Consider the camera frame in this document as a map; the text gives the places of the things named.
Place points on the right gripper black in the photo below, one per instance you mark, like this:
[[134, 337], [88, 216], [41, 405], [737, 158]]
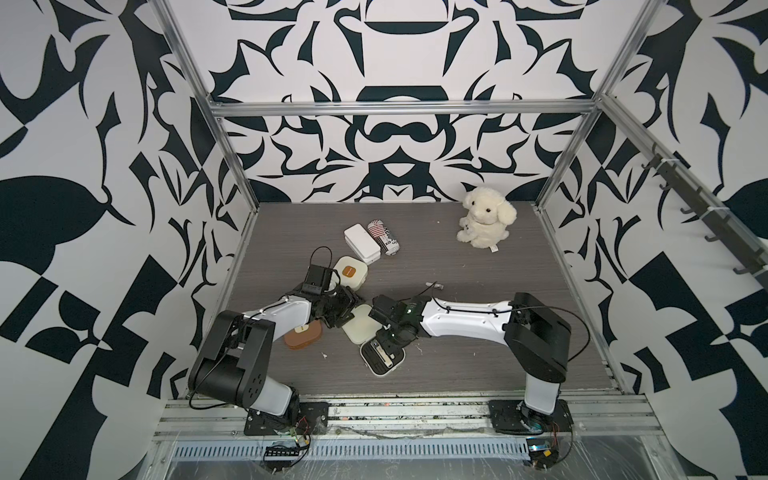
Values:
[[388, 345]]

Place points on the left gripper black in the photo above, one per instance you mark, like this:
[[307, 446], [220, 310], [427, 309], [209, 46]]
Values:
[[349, 301]]

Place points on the brown nail clipper case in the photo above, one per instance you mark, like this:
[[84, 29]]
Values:
[[301, 337]]

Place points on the cream nail clipper case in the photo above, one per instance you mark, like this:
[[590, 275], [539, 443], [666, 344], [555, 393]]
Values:
[[352, 273]]

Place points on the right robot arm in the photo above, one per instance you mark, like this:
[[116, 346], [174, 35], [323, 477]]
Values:
[[537, 336]]

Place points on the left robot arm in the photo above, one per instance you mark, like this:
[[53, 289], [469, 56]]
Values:
[[232, 363]]

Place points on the flag pattern can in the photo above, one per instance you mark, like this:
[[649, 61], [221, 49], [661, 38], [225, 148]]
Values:
[[383, 236]]

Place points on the white rectangular box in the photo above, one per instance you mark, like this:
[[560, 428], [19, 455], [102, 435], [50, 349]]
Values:
[[362, 244]]

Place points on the white plush dog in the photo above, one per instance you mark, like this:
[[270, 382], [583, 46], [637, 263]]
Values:
[[488, 216]]

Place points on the left electronics board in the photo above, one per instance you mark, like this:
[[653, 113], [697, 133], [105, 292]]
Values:
[[278, 457]]

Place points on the electronics board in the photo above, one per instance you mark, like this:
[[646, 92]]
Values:
[[278, 457], [543, 454]]

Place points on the right electronics board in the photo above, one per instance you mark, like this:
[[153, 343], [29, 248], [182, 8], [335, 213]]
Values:
[[543, 454]]

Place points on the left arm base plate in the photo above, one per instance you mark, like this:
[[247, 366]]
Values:
[[300, 418]]

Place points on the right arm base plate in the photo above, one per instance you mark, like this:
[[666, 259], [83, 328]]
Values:
[[513, 417]]

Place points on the aluminium front rail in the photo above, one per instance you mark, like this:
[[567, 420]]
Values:
[[594, 412]]

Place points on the wall hook rack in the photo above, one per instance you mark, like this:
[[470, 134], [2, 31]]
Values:
[[725, 227]]

